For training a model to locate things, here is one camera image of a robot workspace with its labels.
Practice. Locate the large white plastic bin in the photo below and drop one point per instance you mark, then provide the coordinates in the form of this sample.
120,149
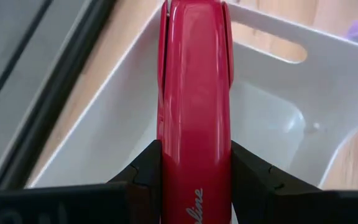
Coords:
104,140

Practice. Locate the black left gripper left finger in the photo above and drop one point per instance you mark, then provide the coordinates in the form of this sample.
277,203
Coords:
135,196

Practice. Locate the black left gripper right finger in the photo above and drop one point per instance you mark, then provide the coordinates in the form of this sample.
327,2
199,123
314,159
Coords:
259,196

